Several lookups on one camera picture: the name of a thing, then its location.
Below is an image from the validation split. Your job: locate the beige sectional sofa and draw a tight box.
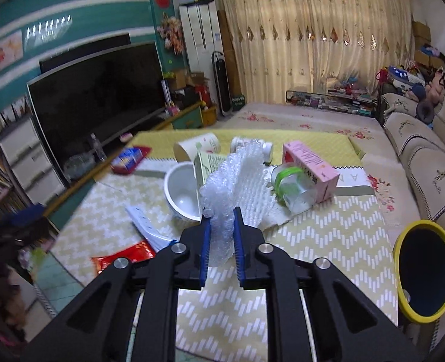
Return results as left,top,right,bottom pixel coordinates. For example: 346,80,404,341
380,91,445,229

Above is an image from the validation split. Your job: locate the white bubble wrap sheet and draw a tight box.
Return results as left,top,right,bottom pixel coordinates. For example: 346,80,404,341
199,148,290,267

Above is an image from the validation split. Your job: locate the cream patterned curtain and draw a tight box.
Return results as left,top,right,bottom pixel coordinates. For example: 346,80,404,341
216,0,412,104

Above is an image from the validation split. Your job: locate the pile of plush toys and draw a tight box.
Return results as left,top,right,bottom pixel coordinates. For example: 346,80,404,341
376,43,445,126

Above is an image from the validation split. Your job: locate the white drawer cabinet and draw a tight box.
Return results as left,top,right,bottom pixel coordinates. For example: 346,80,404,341
0,114,65,206

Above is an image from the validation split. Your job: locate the yellow rimmed trash bin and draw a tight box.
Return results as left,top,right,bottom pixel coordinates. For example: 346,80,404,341
393,220,445,324

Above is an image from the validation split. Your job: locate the black tower fan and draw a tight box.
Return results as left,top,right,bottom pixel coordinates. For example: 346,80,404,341
212,51,232,117

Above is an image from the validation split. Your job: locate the white paper cup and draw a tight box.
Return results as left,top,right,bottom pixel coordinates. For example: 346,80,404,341
173,132,221,162

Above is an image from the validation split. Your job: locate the red snack packet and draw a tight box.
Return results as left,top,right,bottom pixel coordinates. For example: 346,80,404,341
91,240,155,275

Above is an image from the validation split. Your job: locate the red blue snack bag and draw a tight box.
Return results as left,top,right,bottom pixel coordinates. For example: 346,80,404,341
110,146,152,175

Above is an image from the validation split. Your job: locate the white ceramic bowl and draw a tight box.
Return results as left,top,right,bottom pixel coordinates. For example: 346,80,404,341
164,162,202,222

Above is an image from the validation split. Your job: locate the clear jar green lid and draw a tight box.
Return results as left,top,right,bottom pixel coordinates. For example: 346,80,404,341
271,163,318,215

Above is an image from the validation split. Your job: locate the pink cardboard box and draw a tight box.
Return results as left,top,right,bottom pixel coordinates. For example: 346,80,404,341
282,141,340,204

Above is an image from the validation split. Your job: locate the large black television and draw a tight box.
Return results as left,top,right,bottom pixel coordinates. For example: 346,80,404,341
27,42,166,183

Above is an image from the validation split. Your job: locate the floral floor mat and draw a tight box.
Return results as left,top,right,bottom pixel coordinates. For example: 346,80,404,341
218,103,399,226

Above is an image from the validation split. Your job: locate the yellow patterned tablecloth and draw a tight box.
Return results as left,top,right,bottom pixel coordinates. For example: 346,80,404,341
50,127,399,362

